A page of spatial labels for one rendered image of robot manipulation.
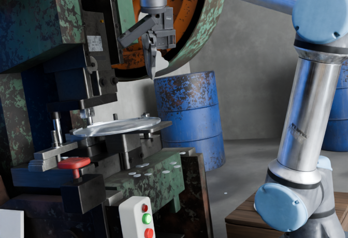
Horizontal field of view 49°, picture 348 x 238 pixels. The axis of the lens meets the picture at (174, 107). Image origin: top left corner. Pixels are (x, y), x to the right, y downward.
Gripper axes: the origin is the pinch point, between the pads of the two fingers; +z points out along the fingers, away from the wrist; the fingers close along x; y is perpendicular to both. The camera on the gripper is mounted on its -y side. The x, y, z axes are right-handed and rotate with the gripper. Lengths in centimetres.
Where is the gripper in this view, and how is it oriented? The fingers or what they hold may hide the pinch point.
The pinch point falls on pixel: (149, 75)
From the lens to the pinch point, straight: 113.7
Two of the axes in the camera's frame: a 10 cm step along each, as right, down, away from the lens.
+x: -3.6, -3.7, 8.6
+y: 9.3, -1.6, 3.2
